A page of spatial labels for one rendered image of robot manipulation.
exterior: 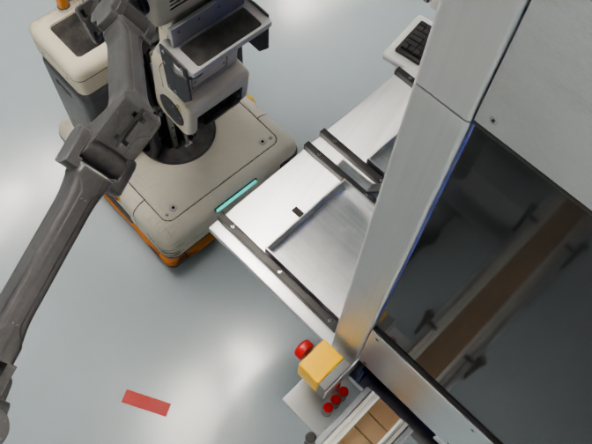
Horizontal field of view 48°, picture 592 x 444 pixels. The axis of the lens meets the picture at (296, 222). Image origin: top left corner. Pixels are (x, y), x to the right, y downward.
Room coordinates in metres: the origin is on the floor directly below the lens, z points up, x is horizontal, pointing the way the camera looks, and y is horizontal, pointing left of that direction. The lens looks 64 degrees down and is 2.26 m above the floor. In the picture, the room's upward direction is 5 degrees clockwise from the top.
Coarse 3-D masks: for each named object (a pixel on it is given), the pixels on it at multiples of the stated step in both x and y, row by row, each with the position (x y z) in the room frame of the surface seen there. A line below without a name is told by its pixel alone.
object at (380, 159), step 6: (390, 138) 0.92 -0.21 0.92; (384, 144) 0.90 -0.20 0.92; (390, 144) 0.92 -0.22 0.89; (378, 150) 0.88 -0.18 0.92; (384, 150) 0.90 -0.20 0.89; (390, 150) 0.90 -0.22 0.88; (372, 156) 0.86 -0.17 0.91; (378, 156) 0.88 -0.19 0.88; (384, 156) 0.88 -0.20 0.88; (366, 162) 0.85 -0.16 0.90; (372, 162) 0.84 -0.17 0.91; (378, 162) 0.87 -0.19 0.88; (384, 162) 0.87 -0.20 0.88; (378, 168) 0.83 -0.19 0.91; (384, 168) 0.85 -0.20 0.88; (384, 174) 0.82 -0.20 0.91
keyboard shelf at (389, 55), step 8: (416, 24) 1.40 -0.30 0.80; (432, 24) 1.40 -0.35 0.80; (408, 32) 1.37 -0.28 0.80; (400, 40) 1.33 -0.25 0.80; (392, 48) 1.30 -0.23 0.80; (384, 56) 1.27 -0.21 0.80; (392, 56) 1.27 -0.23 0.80; (400, 56) 1.27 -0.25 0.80; (400, 64) 1.25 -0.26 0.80; (408, 64) 1.25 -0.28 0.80; (416, 64) 1.25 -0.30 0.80; (416, 72) 1.22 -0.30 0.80
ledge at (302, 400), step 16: (304, 384) 0.31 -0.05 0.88; (352, 384) 0.32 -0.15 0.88; (288, 400) 0.27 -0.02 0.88; (304, 400) 0.28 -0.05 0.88; (320, 400) 0.28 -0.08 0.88; (352, 400) 0.28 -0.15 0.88; (304, 416) 0.24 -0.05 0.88; (320, 416) 0.25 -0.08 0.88; (336, 416) 0.25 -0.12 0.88; (320, 432) 0.22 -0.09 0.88
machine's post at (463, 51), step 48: (480, 0) 0.36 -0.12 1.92; (528, 0) 0.34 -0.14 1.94; (432, 48) 0.37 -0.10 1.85; (480, 48) 0.35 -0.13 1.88; (432, 96) 0.36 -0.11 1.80; (480, 96) 0.34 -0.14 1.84; (432, 144) 0.35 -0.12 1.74; (384, 192) 0.37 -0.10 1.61; (432, 192) 0.34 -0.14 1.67; (384, 240) 0.36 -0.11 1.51; (384, 288) 0.34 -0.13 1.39; (336, 336) 0.37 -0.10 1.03
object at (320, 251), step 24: (336, 192) 0.77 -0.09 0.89; (360, 192) 0.76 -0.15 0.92; (312, 216) 0.70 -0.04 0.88; (336, 216) 0.71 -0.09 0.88; (360, 216) 0.71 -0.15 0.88; (288, 240) 0.63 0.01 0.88; (312, 240) 0.64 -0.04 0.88; (336, 240) 0.64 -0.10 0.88; (360, 240) 0.65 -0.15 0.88; (288, 264) 0.57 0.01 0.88; (312, 264) 0.58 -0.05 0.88; (336, 264) 0.58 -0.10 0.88; (312, 288) 0.52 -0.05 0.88; (336, 288) 0.53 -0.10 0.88; (336, 312) 0.47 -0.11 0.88
